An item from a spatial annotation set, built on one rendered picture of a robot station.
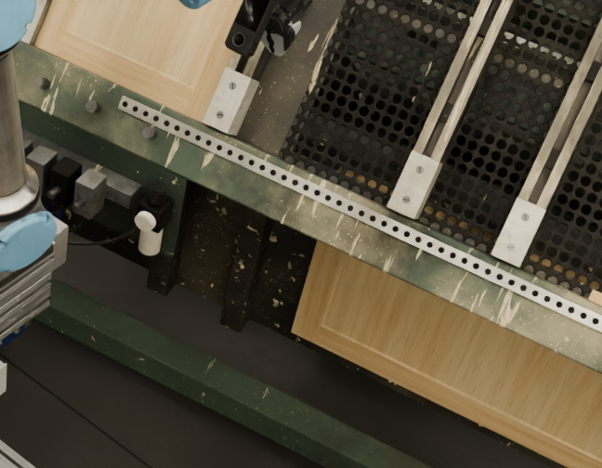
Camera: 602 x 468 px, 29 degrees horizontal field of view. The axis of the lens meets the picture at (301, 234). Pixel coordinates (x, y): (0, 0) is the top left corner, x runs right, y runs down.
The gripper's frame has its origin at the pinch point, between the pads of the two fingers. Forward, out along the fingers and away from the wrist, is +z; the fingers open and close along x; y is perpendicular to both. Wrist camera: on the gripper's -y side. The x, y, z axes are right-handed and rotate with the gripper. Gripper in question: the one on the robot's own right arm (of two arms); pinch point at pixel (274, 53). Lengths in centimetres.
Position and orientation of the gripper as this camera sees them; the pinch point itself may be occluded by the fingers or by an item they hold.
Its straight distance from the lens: 195.4
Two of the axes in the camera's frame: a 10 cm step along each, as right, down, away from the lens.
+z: 0.9, 4.1, 9.1
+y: 5.9, -7.5, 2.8
